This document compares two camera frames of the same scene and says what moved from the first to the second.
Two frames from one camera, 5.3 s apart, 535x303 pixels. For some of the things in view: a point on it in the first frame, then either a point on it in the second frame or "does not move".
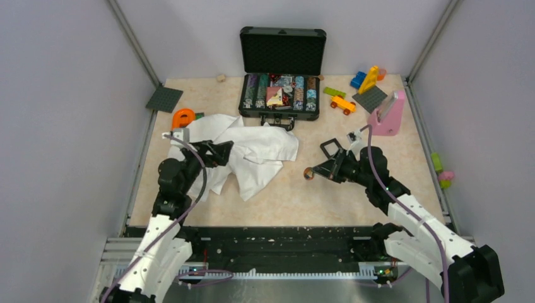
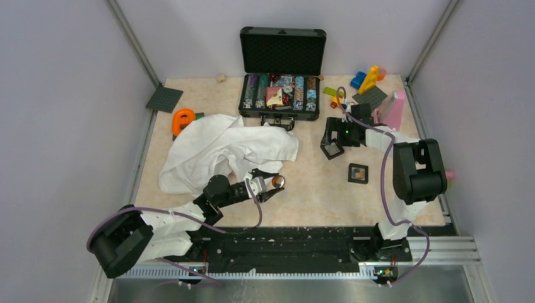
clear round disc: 308,173 to 278,181
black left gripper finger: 220,153 to 257,172
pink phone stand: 387,120 does not move
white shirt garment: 258,154 does not move
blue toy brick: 357,81 does not move
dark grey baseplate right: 371,98 does not move
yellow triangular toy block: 370,80 does not move
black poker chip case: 281,69 does not move
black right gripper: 332,168 to 344,142
